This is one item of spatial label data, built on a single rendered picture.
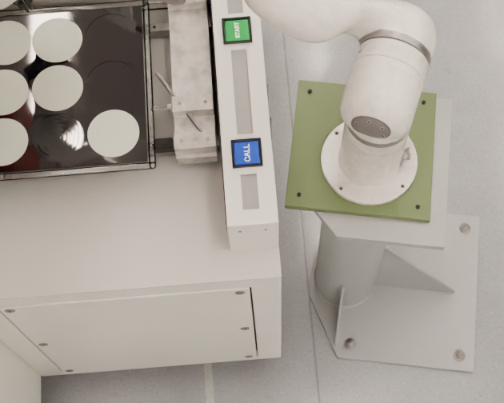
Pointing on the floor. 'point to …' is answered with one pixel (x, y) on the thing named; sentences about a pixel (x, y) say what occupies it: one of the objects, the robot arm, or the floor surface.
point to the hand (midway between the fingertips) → (23, 1)
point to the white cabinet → (142, 325)
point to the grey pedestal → (402, 279)
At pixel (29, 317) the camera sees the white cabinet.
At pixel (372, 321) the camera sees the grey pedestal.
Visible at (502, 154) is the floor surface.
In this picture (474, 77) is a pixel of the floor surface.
